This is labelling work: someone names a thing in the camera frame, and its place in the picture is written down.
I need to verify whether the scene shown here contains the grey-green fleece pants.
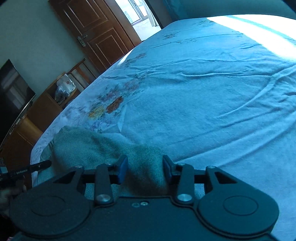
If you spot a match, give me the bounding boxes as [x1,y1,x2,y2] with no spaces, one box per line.
[37,126,169,198]

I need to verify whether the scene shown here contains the person's left hand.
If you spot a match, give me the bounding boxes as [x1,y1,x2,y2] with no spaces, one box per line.
[0,185,27,212]

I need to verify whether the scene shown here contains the brown wooden tv cabinet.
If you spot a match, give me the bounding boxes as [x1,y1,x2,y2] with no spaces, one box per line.
[1,73,81,171]

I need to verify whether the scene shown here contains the black flat television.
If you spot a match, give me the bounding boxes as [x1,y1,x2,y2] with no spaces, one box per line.
[1,60,36,144]

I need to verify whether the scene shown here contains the blue floral bed sheet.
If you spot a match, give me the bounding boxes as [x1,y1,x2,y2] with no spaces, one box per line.
[31,15,295,240]

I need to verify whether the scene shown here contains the white plastic bag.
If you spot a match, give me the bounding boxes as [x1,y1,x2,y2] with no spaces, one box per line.
[54,74,76,105]

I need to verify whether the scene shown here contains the wooden chair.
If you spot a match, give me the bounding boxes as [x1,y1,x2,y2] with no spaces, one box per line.
[66,58,99,92]

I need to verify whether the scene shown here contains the brown wooden door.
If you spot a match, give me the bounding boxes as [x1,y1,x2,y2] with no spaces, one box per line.
[49,0,142,73]

